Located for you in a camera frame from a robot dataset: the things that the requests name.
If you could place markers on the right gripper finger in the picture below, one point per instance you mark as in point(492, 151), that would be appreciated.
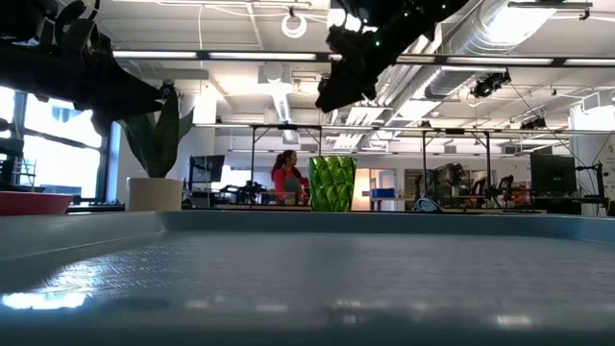
point(334, 96)

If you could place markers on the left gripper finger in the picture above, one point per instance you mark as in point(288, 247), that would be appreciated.
point(130, 93)

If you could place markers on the green faceted glass cup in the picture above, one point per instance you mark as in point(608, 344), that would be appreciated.
point(332, 182)

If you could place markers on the red round plate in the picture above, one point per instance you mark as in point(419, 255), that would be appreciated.
point(31, 203)

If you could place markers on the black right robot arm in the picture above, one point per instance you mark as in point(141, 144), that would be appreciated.
point(413, 17)

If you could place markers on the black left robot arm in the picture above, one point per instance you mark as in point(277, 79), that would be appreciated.
point(72, 29)

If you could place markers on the green snake plant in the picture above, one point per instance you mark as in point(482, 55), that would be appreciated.
point(158, 139)

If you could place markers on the long ceiling light strip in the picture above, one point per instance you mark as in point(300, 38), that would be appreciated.
point(259, 56)

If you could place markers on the person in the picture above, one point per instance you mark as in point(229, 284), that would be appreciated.
point(287, 180)

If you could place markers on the white plant pot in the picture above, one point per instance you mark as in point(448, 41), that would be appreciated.
point(154, 194)

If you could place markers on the small black monitor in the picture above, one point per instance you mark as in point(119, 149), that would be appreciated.
point(207, 168)

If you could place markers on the blue storage box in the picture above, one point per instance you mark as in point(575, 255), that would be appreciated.
point(383, 193)

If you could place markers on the large black monitor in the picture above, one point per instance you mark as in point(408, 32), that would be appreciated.
point(552, 173)

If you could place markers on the small round black camera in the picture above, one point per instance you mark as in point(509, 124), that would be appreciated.
point(167, 90)

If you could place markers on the black metal station frame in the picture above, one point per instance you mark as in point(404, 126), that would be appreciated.
point(288, 127)
point(454, 131)

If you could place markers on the silver ventilation duct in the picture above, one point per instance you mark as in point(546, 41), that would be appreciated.
point(480, 33)

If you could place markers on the black frame-mounted camera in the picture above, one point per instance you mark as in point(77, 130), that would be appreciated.
point(490, 84)

